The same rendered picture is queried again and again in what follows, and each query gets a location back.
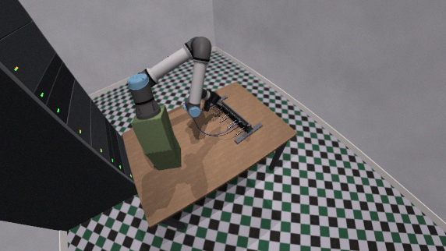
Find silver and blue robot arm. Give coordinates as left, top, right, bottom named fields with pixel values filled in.
left=127, top=37, right=211, bottom=120

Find black network patch panel rack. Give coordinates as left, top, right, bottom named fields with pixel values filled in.
left=215, top=101, right=263, bottom=143

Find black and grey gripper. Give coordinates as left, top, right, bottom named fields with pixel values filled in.
left=207, top=90, right=223, bottom=107

